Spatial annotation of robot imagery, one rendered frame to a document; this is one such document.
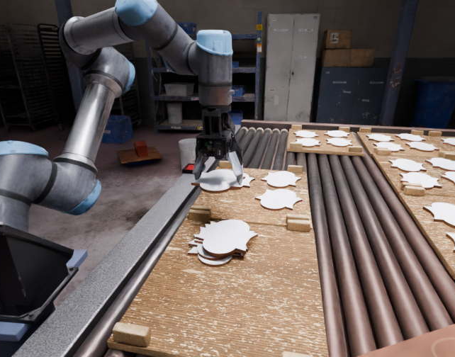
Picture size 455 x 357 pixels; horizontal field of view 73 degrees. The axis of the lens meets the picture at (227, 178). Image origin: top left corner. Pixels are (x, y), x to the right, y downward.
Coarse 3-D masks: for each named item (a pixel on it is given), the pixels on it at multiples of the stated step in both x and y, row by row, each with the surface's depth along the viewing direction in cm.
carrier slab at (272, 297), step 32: (192, 224) 83; (256, 224) 83; (192, 256) 70; (256, 256) 70; (288, 256) 70; (160, 288) 60; (192, 288) 60; (224, 288) 60; (256, 288) 60; (288, 288) 60; (128, 320) 53; (160, 320) 53; (192, 320) 53; (224, 320) 53; (256, 320) 53; (288, 320) 53; (320, 320) 53; (160, 352) 48; (192, 352) 48; (224, 352) 48; (256, 352) 48; (320, 352) 48
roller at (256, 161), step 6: (264, 132) 182; (270, 132) 186; (264, 138) 169; (264, 144) 160; (258, 150) 149; (264, 150) 155; (258, 156) 141; (252, 162) 133; (258, 162) 135; (252, 168) 127; (258, 168) 131
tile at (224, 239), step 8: (216, 224) 76; (224, 224) 76; (232, 224) 76; (240, 224) 76; (208, 232) 73; (216, 232) 73; (224, 232) 73; (232, 232) 73; (240, 232) 73; (248, 232) 73; (208, 240) 70; (216, 240) 70; (224, 240) 70; (232, 240) 70; (240, 240) 70; (248, 240) 70; (208, 248) 67; (216, 248) 67; (224, 248) 67; (232, 248) 67; (240, 248) 67
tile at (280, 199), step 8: (272, 192) 99; (280, 192) 99; (288, 192) 99; (264, 200) 94; (272, 200) 94; (280, 200) 94; (288, 200) 94; (296, 200) 94; (264, 208) 91; (272, 208) 89; (280, 208) 90; (288, 208) 90
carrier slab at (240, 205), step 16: (256, 176) 114; (304, 176) 114; (240, 192) 101; (256, 192) 101; (304, 192) 101; (224, 208) 91; (240, 208) 91; (256, 208) 91; (304, 208) 91; (272, 224) 83
